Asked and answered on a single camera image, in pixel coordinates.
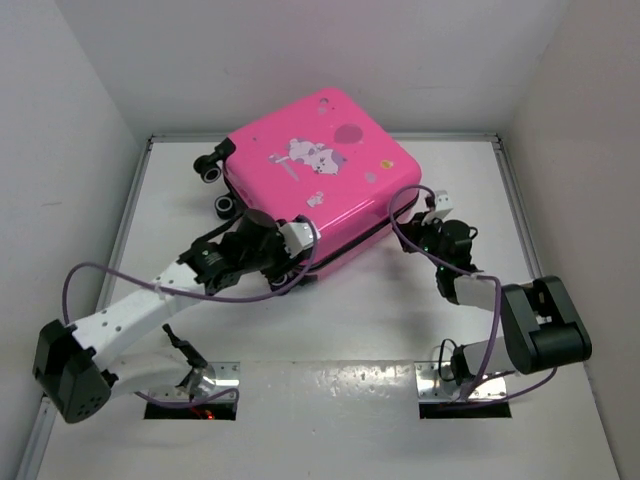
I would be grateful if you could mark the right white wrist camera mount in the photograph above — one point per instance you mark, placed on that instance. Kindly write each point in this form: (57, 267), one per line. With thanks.
(439, 205)

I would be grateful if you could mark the pink suitcase with dark lining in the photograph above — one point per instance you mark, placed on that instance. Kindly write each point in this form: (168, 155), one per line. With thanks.
(322, 157)

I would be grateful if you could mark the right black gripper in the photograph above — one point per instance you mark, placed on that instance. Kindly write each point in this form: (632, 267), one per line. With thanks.
(415, 227)

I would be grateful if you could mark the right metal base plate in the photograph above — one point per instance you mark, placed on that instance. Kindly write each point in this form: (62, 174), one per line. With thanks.
(432, 389)

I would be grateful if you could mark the metal base plate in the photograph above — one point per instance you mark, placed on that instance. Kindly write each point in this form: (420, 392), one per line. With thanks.
(432, 389)
(219, 377)

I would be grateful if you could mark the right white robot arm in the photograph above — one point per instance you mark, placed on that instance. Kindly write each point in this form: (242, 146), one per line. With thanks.
(535, 325)

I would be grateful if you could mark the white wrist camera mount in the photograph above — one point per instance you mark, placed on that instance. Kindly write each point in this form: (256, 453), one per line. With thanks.
(297, 236)
(439, 205)

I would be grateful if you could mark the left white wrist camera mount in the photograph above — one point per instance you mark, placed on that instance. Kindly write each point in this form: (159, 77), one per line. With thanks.
(297, 236)

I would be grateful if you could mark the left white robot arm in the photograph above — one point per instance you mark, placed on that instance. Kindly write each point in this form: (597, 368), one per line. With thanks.
(130, 347)

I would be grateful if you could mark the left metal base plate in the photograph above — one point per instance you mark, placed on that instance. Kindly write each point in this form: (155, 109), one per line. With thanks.
(219, 377)

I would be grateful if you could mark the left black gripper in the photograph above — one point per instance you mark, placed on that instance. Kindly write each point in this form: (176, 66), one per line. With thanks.
(283, 262)

